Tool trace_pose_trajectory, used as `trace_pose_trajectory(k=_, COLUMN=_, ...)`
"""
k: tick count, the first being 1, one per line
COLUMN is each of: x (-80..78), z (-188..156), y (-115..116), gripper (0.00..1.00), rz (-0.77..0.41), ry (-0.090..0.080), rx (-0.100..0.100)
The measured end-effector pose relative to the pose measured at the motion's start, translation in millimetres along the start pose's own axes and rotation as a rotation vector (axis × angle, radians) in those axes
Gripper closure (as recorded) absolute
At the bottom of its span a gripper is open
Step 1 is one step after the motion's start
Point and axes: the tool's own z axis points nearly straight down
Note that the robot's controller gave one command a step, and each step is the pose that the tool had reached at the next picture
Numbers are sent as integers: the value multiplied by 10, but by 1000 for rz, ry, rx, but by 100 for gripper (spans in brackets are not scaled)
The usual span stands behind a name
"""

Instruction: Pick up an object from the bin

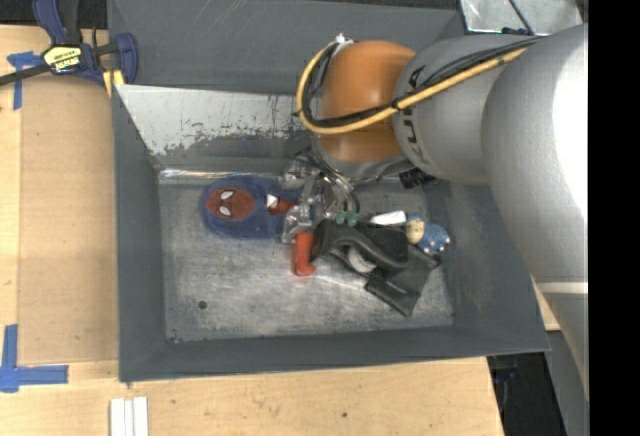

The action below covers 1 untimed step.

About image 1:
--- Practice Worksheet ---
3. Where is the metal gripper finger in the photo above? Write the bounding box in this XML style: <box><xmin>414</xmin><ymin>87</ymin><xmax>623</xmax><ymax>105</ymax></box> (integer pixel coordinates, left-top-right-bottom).
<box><xmin>280</xmin><ymin>164</ymin><xmax>309</xmax><ymax>193</ymax></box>
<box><xmin>280</xmin><ymin>204</ymin><xmax>317</xmax><ymax>245</ymax></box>

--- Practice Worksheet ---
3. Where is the blue and red plush mask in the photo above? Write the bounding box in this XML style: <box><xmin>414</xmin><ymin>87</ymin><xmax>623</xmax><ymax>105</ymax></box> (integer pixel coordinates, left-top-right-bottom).
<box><xmin>199</xmin><ymin>173</ymin><xmax>304</xmax><ymax>241</ymax></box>

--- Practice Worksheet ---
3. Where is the grey metal bin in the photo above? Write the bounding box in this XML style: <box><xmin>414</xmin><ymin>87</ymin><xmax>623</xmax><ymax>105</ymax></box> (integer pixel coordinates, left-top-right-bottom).
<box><xmin>104</xmin><ymin>0</ymin><xmax>552</xmax><ymax>383</ymax></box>

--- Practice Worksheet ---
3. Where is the black tool with white wheel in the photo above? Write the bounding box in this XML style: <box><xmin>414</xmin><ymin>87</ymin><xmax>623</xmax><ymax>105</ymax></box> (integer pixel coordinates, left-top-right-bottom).
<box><xmin>313</xmin><ymin>218</ymin><xmax>442</xmax><ymax>318</ymax></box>

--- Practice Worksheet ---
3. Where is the blue dotted toy figure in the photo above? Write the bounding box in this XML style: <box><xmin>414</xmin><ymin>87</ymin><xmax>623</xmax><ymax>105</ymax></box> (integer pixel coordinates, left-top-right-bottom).
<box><xmin>403</xmin><ymin>213</ymin><xmax>452</xmax><ymax>256</ymax></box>

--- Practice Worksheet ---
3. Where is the pale wood board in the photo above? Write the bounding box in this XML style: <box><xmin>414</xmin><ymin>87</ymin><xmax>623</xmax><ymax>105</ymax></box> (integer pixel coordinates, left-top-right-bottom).
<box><xmin>17</xmin><ymin>79</ymin><xmax>121</xmax><ymax>367</ymax></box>

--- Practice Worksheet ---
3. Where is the red plastic handle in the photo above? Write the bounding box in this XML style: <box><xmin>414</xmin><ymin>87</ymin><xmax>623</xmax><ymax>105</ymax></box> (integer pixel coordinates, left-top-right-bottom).
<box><xmin>291</xmin><ymin>230</ymin><xmax>319</xmax><ymax>278</ymax></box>

